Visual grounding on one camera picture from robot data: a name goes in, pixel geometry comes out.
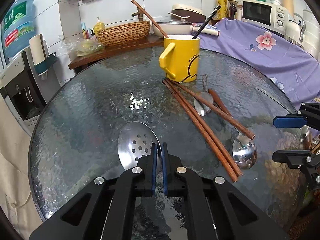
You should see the small steel spoon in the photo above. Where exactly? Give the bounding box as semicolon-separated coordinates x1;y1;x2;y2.
300;125;312;150
194;74;214;117

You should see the yellow wrap roll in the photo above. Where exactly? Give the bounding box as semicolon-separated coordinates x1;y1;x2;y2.
217;0;228;19

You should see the brown rice cooker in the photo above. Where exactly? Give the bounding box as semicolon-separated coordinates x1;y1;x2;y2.
168;3;206;23

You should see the woven basket sink bowl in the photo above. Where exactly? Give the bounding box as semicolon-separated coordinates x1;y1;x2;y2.
97;21;151;47

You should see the yellow soap bottle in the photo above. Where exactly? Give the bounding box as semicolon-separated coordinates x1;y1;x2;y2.
93;16;105;36

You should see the perforated steel skimmer ladle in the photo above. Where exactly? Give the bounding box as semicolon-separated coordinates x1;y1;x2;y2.
118;121;160;170

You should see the yellow duck mug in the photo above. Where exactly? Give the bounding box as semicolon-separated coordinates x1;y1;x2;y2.
159;35;200;83

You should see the water dispenser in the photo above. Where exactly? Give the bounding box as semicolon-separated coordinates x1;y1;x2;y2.
1;47;60;136

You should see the wooden counter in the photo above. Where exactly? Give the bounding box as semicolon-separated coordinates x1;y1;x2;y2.
68;34;164;74

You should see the blue water jug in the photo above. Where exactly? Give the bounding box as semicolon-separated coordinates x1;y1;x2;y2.
2;0;36;57

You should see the brown wooden chopstick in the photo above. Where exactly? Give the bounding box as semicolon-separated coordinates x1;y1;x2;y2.
131;0;169;38
169;80;255;140
163;80;238;182
166;79;243;178

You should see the round glass table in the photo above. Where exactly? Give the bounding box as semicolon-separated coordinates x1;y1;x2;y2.
28;47;306;230

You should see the purple floral cloth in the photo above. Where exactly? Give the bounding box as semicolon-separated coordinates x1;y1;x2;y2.
200;18;319;108

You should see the brass faucet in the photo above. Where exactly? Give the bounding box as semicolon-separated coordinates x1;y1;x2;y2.
131;8;144;21

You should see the white microwave oven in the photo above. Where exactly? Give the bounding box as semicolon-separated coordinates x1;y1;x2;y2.
242;0;293;34

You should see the brown glass bottle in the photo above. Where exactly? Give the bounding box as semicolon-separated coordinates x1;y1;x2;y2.
228;0;238;20

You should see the white kettle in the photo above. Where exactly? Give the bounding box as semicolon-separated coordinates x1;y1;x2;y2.
284;12;306;49

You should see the black chopstick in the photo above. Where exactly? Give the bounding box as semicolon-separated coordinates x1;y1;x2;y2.
193;4;221;39

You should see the plastic bag with fruit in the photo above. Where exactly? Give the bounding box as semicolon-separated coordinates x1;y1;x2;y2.
56;36;104;57

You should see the cream pan with lid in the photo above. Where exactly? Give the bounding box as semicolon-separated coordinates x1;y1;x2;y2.
152;22;221;39

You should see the steel soup ladle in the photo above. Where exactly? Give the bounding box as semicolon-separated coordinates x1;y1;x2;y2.
208;88;258;170

